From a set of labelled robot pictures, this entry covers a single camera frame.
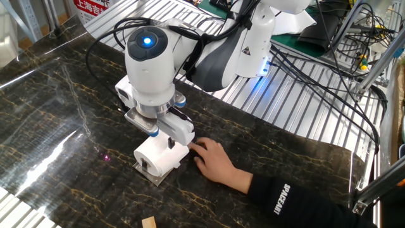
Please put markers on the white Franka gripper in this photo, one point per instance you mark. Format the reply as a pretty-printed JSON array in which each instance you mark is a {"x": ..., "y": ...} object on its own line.
[{"x": 180, "y": 130}]

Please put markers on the white toilet paper roll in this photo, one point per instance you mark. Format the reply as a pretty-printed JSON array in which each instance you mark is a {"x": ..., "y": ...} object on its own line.
[{"x": 158, "y": 158}]

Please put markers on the metal paper roll holder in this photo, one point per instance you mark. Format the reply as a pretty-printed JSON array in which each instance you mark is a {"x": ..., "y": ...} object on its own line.
[{"x": 155, "y": 181}]

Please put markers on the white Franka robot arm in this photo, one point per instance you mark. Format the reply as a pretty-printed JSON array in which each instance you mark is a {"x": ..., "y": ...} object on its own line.
[{"x": 152, "y": 73}]

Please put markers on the forearm in black sleeve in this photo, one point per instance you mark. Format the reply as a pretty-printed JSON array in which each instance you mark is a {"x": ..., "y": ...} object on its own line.
[{"x": 300, "y": 206}]

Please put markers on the person's bare hand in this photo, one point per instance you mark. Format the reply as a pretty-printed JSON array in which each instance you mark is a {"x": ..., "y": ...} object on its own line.
[{"x": 215, "y": 161}]

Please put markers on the small wooden block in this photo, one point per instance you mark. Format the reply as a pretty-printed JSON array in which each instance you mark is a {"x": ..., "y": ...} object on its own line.
[{"x": 148, "y": 222}]

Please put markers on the dark marble pattern mat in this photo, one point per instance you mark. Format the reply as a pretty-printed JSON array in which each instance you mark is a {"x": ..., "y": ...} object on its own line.
[{"x": 79, "y": 142}]

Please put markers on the green table mat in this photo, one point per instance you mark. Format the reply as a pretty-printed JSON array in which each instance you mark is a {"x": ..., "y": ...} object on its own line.
[{"x": 291, "y": 42}]

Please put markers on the red white sign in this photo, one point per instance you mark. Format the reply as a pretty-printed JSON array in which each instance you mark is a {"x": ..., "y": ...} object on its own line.
[{"x": 88, "y": 9}]

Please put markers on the white plastic sheet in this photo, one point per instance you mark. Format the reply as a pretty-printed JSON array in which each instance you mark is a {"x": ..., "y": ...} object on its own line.
[{"x": 294, "y": 24}]

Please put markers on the black bag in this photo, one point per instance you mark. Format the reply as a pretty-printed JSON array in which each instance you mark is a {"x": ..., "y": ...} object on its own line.
[{"x": 319, "y": 28}]

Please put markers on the white box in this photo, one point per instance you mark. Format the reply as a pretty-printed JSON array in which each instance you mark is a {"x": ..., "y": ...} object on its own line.
[{"x": 8, "y": 41}]

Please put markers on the yellow green screwdriver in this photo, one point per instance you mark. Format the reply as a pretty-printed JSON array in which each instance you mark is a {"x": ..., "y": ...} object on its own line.
[{"x": 364, "y": 61}]

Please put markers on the silver wrist camera blue cap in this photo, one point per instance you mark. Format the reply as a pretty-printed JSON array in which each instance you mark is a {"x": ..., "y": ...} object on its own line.
[{"x": 140, "y": 122}]

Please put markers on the grey perforated shelf rail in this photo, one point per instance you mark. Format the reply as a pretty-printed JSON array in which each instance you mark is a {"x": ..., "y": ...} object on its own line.
[{"x": 30, "y": 19}]

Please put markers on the aluminium frame bar with bracket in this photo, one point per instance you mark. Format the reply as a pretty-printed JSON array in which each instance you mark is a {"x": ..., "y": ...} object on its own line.
[{"x": 379, "y": 187}]

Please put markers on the slanted aluminium frame post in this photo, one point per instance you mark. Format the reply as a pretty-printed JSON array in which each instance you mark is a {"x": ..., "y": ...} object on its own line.
[{"x": 379, "y": 66}]

